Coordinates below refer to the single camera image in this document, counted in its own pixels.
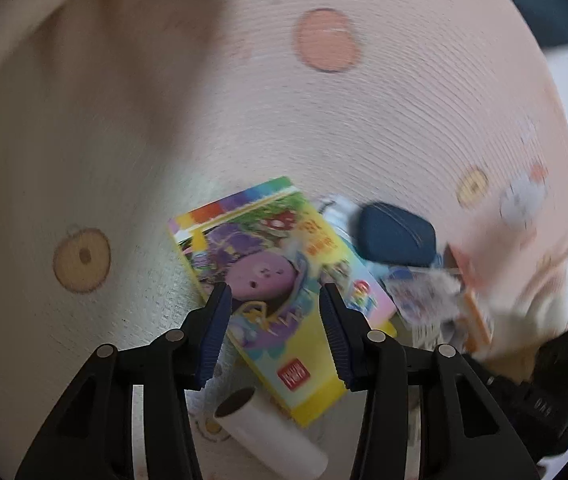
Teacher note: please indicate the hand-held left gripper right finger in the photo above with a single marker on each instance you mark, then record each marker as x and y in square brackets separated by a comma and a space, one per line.
[336, 335]

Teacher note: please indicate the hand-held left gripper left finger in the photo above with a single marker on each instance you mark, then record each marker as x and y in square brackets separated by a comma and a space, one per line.
[216, 330]

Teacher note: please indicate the orange box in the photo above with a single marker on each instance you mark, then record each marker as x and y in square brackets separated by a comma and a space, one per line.
[479, 315]

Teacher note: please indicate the blue white wet wipes pack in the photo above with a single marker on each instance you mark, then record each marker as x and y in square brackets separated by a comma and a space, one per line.
[424, 295]

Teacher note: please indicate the white paper roll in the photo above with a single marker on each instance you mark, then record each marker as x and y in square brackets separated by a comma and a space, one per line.
[264, 435]

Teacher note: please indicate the dark blue pouch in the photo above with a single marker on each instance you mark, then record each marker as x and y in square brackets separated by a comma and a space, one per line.
[394, 235]

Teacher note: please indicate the white plastic bottle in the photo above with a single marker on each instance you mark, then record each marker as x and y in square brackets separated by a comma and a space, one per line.
[339, 215]

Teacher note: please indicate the pink printed blanket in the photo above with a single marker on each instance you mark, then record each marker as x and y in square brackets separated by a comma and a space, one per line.
[214, 110]

